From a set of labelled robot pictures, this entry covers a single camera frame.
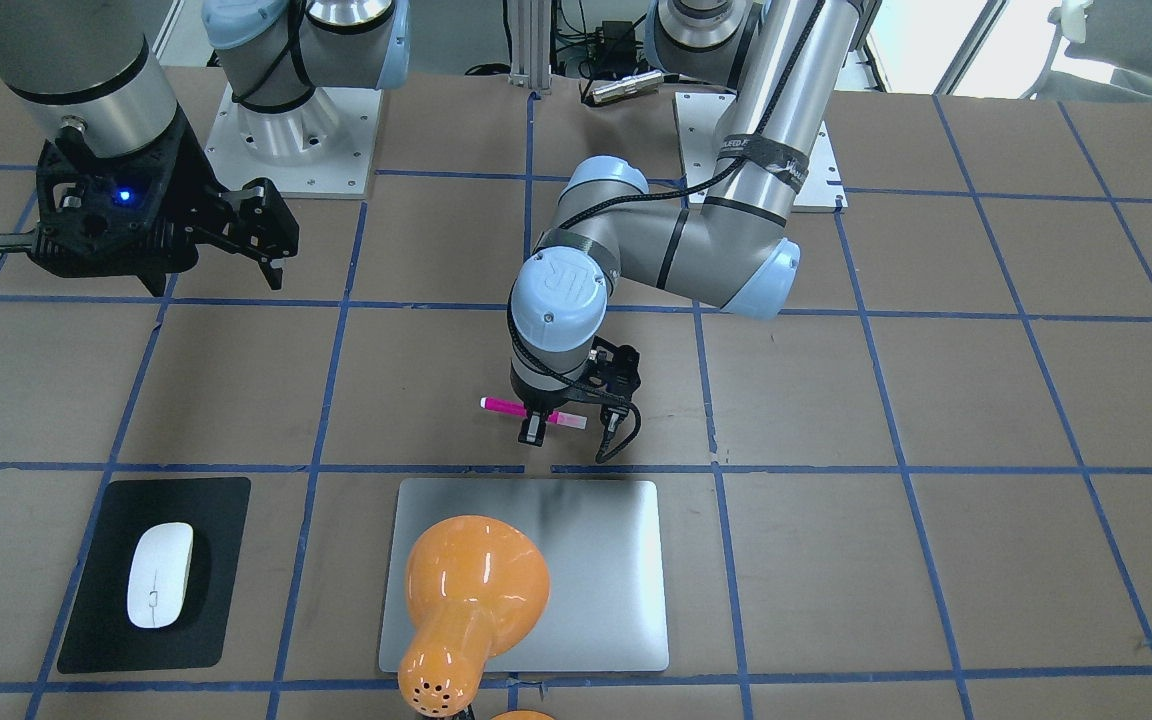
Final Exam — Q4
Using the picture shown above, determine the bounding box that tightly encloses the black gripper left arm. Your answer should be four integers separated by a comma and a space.
516, 338, 641, 447

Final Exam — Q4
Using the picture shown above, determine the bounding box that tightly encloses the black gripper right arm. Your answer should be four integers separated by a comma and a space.
0, 109, 300, 297

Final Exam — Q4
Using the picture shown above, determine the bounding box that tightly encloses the pink pen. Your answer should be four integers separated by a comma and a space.
480, 396, 588, 430

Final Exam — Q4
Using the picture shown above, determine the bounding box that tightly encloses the white computer mouse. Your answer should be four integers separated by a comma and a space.
126, 521, 195, 630

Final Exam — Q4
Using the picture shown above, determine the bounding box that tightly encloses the black mousepad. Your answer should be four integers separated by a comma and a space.
56, 477, 251, 674

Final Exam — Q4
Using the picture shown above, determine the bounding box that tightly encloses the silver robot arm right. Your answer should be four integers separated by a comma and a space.
0, 1, 410, 297

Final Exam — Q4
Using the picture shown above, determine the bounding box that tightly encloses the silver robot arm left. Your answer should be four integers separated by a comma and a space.
506, 1, 881, 462

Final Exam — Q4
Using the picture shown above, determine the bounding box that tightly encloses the silver laptop notebook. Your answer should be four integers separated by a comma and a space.
378, 477, 669, 674

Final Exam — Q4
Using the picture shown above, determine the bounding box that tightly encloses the silver metal cylinder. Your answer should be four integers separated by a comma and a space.
581, 69, 667, 108

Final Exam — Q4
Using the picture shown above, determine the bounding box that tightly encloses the black power adapter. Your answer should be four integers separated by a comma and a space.
591, 20, 637, 68

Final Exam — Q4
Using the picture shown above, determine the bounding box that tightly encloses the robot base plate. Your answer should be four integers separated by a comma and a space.
675, 91, 849, 213
204, 88, 385, 200

